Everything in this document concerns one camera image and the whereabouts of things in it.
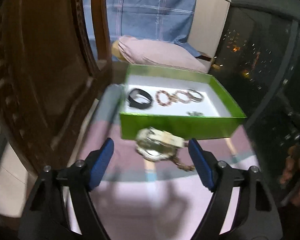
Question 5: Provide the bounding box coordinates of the green stone charm bracelet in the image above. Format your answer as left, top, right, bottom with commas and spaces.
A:
186, 110, 205, 118

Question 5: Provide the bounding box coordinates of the cream wrist watch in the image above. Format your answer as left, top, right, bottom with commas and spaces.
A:
135, 127, 185, 163

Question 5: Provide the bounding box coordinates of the silver bangle bracelet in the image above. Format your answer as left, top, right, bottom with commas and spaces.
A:
186, 88, 205, 103

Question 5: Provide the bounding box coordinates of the black band bracelet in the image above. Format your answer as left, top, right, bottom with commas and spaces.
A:
127, 87, 154, 110

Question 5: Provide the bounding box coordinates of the pale pink bead bracelet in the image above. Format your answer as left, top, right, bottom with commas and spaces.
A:
172, 90, 192, 104

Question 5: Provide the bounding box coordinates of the red and pink bead bracelet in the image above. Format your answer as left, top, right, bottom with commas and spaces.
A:
154, 89, 175, 106

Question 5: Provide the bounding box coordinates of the right human hand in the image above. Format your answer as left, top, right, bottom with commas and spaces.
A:
279, 144, 300, 207

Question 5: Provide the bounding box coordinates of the green open gift box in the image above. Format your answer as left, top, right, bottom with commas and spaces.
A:
120, 64, 246, 140

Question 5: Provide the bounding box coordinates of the dark wooden bench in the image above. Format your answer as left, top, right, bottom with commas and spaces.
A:
196, 51, 214, 62

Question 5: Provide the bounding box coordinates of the pink cushion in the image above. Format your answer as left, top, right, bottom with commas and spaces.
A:
111, 35, 210, 74

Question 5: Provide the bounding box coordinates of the carved wooden chair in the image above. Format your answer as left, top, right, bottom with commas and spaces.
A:
0, 0, 111, 174

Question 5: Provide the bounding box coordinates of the white cabinet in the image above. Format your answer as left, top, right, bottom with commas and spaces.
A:
187, 0, 231, 65

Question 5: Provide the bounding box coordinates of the blue plaid cloth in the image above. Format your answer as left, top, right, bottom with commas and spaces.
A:
82, 0, 203, 62

